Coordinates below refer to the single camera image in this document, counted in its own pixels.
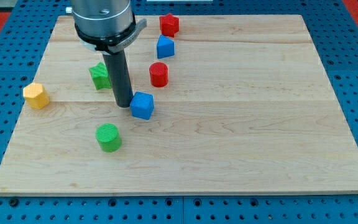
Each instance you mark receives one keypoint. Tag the green cylinder block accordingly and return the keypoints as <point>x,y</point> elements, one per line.
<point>108,138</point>

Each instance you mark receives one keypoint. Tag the blue triangular block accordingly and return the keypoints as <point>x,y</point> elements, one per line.
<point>165,47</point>

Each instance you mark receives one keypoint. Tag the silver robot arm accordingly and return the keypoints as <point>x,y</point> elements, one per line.
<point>108,26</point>

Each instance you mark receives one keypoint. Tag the red star block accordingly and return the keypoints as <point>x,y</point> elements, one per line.
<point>169,25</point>

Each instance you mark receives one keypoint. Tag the light wooden board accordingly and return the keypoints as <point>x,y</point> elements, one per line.
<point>248,110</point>

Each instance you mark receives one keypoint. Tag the blue cube block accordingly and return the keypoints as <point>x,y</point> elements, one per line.
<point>142,105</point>

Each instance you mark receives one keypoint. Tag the yellow hexagon block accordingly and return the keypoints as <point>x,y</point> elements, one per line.
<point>36,96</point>

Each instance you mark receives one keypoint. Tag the red cylinder block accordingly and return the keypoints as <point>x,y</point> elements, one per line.
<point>158,74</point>

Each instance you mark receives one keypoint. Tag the green star block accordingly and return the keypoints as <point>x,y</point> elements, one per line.
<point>99,75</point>

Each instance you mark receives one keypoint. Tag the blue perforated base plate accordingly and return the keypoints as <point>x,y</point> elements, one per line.
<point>333,26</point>

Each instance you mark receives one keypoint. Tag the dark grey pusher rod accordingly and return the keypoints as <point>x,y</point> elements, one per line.
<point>119,78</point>

